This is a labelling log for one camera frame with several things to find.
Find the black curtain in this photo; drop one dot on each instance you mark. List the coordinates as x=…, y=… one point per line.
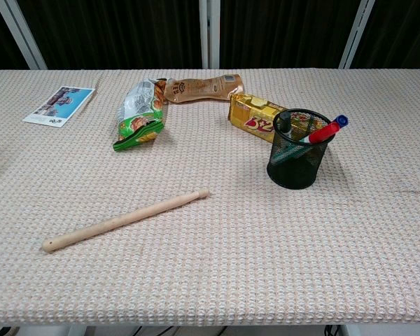
x=126, y=33

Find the black marker pen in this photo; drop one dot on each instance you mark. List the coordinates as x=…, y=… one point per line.
x=285, y=123

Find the wooden rolling pin stick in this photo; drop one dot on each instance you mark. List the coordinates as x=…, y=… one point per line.
x=126, y=220

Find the brown snack packet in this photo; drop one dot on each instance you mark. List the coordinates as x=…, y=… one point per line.
x=203, y=89

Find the black mesh pen holder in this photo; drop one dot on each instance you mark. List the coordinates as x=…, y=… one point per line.
x=294, y=164

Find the blue capped marker pen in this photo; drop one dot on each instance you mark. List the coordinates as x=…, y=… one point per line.
x=342, y=120

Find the red marker pen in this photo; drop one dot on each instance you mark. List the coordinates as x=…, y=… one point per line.
x=322, y=134

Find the blue white postcard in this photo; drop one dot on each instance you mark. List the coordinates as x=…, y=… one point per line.
x=60, y=106

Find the beige woven tablecloth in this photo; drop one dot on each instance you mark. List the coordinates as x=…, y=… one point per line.
x=210, y=224

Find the yellow biscuit packet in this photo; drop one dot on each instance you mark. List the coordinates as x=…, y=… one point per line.
x=253, y=117

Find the white metal frame post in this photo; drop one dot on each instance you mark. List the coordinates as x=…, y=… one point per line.
x=22, y=33
x=209, y=33
x=357, y=33

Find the green snack bag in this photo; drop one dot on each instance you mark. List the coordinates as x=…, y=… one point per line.
x=141, y=115

